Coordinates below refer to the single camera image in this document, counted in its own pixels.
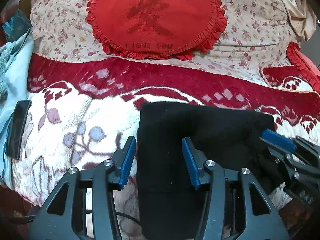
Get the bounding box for teal bag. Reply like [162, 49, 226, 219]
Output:
[2, 9, 31, 42]

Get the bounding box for beige curtain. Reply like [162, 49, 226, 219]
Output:
[282, 0, 317, 41]

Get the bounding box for light blue fleece jacket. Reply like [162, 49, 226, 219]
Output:
[1, 28, 34, 190]

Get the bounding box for red and white blanket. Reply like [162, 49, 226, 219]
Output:
[12, 54, 319, 205]

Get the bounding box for red heart-shaped pillow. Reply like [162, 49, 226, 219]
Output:
[86, 0, 227, 60]

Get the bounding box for black smartphone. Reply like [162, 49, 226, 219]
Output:
[5, 100, 31, 160]

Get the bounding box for floral beige quilt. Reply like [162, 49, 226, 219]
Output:
[30, 0, 297, 79]

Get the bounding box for black pants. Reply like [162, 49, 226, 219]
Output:
[136, 102, 275, 239]

